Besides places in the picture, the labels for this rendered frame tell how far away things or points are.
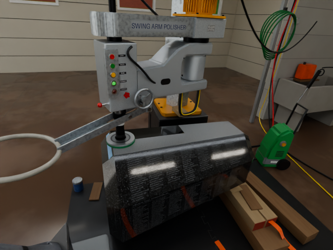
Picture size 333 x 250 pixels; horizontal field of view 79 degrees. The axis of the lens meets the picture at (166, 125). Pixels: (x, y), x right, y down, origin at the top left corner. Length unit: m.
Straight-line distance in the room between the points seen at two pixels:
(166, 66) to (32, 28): 6.39
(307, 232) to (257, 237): 0.48
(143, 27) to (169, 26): 0.18
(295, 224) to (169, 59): 1.84
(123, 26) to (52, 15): 6.26
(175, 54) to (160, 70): 0.15
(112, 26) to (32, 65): 6.61
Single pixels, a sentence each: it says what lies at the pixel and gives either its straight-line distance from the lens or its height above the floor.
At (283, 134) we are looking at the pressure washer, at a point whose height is 0.52.
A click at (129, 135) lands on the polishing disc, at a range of 1.62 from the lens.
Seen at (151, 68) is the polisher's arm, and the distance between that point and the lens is 1.40.
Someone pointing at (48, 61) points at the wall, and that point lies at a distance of 7.65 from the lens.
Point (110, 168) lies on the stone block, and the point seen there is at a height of 0.78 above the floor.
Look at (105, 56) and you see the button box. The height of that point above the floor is 1.52.
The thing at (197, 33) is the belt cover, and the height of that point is 1.64.
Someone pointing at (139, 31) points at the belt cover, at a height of 1.65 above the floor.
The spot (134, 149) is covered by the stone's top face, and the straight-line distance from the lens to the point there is 1.51.
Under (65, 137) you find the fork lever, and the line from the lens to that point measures 1.52.
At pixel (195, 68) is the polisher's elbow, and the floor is 1.39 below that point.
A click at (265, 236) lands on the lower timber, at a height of 0.15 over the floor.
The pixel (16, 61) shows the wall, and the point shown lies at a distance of 7.83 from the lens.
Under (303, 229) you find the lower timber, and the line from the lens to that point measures 2.36.
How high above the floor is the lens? 1.72
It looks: 28 degrees down
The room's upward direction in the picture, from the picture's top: 3 degrees clockwise
